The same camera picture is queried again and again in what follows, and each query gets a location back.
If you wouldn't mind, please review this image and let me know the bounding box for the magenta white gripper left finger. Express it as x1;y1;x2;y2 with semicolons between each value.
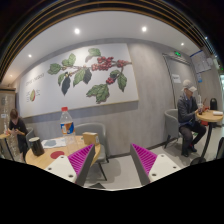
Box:
46;144;95;186

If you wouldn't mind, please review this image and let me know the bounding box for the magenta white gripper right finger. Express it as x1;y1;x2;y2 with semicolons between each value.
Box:
130;143;180;185

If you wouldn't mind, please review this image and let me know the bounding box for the clear plastic water bottle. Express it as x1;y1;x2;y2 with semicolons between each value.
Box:
60;107;78;154

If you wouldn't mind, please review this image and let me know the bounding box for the red round coaster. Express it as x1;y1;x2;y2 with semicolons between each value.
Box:
50;151;64;159

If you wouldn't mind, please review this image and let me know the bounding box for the grey upholstered chair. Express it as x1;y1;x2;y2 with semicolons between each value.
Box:
75;123;109;179

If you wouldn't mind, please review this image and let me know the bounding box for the small cardboard box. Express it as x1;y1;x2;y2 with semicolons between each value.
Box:
83;132;99;145

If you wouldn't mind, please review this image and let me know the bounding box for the paper sheet on table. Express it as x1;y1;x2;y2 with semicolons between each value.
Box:
41;137;66;149

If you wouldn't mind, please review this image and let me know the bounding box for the black cylindrical cup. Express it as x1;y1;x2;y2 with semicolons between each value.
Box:
29;137;44;156

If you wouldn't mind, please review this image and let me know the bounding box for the grey armchair right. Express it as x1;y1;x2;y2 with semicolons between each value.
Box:
164;109;182;147

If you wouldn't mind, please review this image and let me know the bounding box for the seated man in cap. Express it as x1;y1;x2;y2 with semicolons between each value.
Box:
177;80;206;157

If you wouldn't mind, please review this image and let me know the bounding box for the grey chair left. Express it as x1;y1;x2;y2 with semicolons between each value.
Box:
26;127;35;149

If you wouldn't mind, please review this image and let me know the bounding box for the seated woman in black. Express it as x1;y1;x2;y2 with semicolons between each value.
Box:
8;109;28;161

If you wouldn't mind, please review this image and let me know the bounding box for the round wooden table right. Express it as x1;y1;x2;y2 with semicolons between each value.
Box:
191;110;223;165

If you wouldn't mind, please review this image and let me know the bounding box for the grey door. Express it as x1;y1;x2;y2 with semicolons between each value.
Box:
163;54;197;105

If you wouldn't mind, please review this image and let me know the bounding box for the coffee plant wall painting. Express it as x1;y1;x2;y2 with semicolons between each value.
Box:
19;43;139;118

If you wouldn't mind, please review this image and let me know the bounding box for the wall notice board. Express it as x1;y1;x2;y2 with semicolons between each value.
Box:
191;50;211;73

